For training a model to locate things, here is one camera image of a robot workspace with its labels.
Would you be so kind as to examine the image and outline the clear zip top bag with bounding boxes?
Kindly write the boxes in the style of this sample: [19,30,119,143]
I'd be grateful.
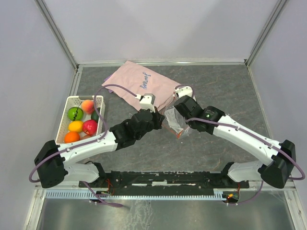
[164,105,191,139]

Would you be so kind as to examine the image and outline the red apple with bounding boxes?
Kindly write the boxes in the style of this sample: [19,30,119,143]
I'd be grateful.
[82,119,98,136]

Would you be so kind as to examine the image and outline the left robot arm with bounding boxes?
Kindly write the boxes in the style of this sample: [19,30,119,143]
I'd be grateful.
[33,109,165,188]

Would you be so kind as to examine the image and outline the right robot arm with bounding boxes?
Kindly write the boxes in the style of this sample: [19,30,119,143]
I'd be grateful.
[174,96,295,189]

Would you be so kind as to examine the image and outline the pink cloth with lettering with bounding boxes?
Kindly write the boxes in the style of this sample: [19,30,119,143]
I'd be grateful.
[102,61,179,111]

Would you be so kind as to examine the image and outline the dark green avocado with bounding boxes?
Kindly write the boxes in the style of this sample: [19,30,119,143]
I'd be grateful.
[91,107,100,123]

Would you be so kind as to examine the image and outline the peach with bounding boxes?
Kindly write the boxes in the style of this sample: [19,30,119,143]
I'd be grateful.
[81,100,95,114]

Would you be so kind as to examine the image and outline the brown egg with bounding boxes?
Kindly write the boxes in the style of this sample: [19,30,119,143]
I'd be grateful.
[80,135,92,140]

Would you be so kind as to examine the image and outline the yellow lemon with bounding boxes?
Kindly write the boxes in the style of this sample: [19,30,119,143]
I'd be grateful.
[68,120,83,133]

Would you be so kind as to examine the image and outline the green apple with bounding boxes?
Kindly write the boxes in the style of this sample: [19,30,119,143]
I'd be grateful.
[67,107,84,121]

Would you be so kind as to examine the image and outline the orange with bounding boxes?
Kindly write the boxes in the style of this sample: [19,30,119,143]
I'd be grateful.
[64,131,81,143]

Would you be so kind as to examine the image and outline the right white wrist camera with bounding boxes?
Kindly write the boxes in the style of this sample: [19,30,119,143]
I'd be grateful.
[175,84,194,98]

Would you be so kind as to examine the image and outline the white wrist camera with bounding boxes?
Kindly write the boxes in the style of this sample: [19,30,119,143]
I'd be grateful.
[135,93,155,113]
[175,84,194,98]

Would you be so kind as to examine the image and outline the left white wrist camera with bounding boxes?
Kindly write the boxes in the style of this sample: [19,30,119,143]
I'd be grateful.
[135,93,155,113]

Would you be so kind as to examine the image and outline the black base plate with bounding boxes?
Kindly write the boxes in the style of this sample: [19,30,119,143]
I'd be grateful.
[89,171,249,196]

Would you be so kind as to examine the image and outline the light blue cable duct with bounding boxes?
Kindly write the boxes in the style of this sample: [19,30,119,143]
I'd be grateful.
[45,188,228,201]

